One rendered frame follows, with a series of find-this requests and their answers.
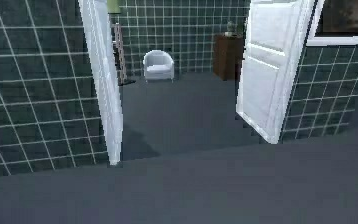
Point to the small green house plant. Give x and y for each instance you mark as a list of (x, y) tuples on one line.
[(230, 28)]

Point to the floor lamp with green shade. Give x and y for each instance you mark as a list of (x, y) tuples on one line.
[(120, 50)]

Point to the white room door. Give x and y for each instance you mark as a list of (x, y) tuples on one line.
[(270, 66)]

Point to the white armchair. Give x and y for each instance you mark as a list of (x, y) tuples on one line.
[(158, 66)]

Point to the brown wooden cabinet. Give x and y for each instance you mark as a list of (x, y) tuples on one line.
[(227, 56)]

